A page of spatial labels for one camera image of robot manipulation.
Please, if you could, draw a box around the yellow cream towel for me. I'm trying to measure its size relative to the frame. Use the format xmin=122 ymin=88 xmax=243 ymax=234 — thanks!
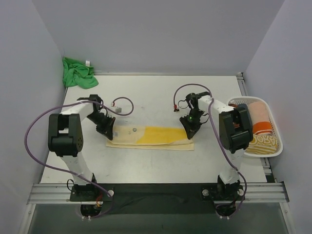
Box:
xmin=106 ymin=125 xmax=195 ymax=151

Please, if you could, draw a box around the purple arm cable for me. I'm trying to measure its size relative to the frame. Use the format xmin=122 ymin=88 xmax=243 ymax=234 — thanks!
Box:
xmin=173 ymin=84 xmax=249 ymax=218
xmin=25 ymin=97 xmax=135 ymax=217

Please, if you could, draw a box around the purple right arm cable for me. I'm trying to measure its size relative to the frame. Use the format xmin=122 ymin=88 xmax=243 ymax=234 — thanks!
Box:
xmin=173 ymin=84 xmax=249 ymax=218

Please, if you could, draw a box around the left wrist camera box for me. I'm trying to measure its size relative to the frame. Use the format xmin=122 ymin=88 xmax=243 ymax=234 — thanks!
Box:
xmin=111 ymin=102 xmax=122 ymax=114

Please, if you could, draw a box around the yellow white patterned rolled towel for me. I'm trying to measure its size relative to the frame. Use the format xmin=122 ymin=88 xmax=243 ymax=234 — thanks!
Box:
xmin=246 ymin=135 xmax=278 ymax=155

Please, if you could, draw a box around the green crumpled cloth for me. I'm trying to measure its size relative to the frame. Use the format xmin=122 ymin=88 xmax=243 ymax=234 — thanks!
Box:
xmin=62 ymin=57 xmax=98 ymax=89

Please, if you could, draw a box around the aluminium front frame rail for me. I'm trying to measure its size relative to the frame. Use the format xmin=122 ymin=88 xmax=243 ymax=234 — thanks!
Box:
xmin=27 ymin=183 xmax=290 ymax=205

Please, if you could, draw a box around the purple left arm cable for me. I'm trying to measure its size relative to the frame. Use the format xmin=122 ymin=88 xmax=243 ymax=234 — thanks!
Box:
xmin=25 ymin=97 xmax=135 ymax=217

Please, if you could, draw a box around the white perforated plastic basket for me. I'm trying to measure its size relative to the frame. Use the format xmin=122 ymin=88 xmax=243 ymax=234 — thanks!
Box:
xmin=229 ymin=96 xmax=283 ymax=158

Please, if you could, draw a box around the black base mat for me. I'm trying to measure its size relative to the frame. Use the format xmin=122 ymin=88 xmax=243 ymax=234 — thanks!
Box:
xmin=70 ymin=183 xmax=244 ymax=215

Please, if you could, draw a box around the peach orange rolled towel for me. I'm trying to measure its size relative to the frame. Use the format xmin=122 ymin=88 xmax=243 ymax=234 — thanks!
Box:
xmin=248 ymin=101 xmax=272 ymax=135

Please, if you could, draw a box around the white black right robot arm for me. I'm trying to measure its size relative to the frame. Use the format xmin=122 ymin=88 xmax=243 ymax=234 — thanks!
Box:
xmin=179 ymin=92 xmax=253 ymax=200

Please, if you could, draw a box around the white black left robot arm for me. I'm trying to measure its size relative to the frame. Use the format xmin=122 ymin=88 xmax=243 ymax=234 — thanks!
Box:
xmin=48 ymin=95 xmax=116 ymax=201

